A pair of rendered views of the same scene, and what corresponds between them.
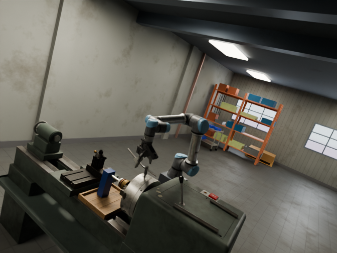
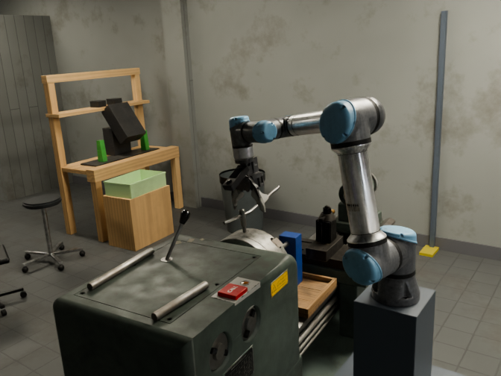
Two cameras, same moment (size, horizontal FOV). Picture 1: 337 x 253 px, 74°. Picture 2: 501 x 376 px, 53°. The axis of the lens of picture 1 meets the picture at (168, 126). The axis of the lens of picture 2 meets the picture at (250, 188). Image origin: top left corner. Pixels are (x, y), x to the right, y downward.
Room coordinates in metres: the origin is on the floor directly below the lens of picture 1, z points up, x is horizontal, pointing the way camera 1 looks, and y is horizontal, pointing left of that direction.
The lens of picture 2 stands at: (1.64, -1.69, 1.89)
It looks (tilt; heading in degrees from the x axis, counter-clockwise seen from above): 16 degrees down; 94
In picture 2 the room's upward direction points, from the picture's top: 3 degrees counter-clockwise
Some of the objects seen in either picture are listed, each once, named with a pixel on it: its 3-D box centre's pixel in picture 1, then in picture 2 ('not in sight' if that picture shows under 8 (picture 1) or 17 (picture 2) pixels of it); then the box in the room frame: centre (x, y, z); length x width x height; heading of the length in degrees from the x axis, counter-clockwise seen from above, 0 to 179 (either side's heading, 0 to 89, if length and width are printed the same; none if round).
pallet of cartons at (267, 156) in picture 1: (260, 154); not in sight; (8.93, -3.94, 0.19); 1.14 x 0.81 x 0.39; 58
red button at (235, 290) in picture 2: (213, 197); (232, 292); (1.50, -0.47, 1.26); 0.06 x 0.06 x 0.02; 62
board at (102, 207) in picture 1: (108, 199); (284, 289); (1.63, 0.28, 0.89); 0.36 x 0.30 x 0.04; 152
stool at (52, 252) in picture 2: not in sight; (44, 231); (-0.62, 2.64, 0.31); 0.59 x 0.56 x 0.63; 149
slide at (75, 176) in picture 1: (89, 175); (314, 251); (1.78, 0.52, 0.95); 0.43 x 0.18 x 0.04; 152
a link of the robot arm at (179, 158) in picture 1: (180, 160); (395, 248); (1.99, -0.21, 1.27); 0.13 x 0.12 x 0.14; 45
